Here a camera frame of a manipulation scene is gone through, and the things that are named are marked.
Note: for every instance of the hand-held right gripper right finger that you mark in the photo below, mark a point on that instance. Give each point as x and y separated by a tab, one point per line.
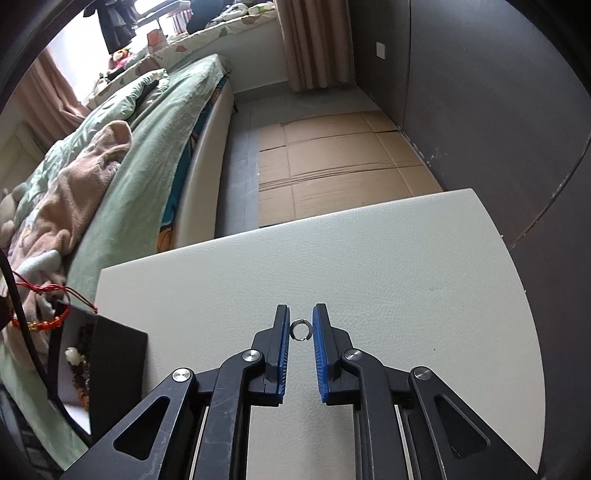
321	364

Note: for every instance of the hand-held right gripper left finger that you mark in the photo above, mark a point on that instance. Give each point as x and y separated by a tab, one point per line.
282	364

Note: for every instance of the black jewelry box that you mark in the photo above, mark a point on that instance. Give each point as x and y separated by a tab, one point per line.
120	369

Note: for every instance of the printed blue bedsheet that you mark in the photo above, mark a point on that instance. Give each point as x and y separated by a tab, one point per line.
178	203

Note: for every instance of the flattened cardboard sheet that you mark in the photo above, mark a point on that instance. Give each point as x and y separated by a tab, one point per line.
341	161

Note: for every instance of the bed with green blanket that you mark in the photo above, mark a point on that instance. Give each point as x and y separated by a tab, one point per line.
152	152

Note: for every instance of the pink fleece blanket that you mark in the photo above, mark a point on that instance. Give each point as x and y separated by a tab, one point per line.
78	194

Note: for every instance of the patterned green quilt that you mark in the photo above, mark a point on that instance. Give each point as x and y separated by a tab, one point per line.
124	94

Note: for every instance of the dark grey wardrobe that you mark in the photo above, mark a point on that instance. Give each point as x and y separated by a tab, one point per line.
485	92

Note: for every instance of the pink curtain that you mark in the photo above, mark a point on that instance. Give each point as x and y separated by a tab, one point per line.
55	97
314	41

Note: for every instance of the printed window seat cushion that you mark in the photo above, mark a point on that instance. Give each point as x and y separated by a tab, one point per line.
217	34

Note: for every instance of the plush toy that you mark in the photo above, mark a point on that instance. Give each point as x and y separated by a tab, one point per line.
121	59

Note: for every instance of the pink striped box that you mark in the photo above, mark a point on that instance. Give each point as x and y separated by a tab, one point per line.
180	22

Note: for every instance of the hanging dark clothes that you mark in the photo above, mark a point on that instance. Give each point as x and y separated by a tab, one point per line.
115	23

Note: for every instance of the white bed frame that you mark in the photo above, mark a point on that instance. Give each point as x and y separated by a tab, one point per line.
207	175

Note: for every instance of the white wall socket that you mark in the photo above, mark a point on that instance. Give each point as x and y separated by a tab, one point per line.
381	50

